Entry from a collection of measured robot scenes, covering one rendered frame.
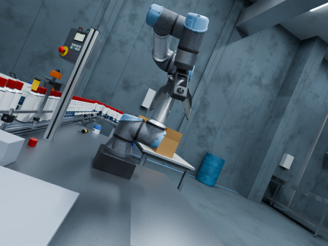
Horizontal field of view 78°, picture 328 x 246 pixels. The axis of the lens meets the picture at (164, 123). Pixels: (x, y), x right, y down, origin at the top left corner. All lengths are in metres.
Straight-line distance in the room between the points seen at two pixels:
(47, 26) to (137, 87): 2.70
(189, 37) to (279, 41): 8.08
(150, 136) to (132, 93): 4.98
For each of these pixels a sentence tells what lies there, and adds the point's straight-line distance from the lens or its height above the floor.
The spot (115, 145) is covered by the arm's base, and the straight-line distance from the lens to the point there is 1.12.
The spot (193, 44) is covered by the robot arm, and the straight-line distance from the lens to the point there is 0.69.
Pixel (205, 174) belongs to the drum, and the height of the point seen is 0.29.
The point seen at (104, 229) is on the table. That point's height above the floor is 0.83.
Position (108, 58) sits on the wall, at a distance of 6.07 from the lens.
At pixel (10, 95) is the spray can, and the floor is 1.02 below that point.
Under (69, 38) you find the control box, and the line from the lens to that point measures 1.38.
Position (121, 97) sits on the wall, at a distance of 6.00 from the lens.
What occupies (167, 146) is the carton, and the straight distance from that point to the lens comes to 2.77.
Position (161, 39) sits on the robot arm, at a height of 1.48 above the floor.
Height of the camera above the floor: 1.17
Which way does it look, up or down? level
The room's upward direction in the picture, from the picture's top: 24 degrees clockwise
